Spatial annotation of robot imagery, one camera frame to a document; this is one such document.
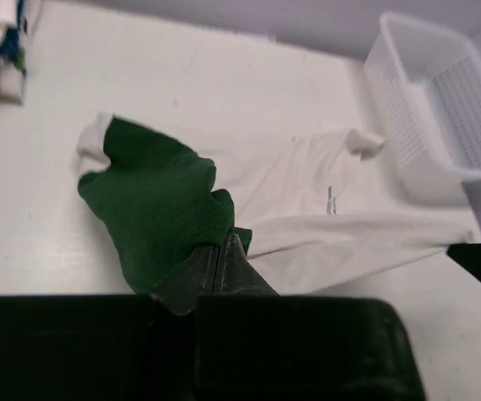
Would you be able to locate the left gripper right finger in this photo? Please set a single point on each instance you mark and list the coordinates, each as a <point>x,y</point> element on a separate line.
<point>235,275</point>

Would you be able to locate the white green raglan t-shirt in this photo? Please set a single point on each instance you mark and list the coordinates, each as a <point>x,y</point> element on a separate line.
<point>294,205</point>

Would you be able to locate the white plastic mesh basket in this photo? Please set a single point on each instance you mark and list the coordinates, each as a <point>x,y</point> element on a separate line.
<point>425,81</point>

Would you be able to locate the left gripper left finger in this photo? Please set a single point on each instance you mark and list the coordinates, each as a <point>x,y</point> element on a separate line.
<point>179,291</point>

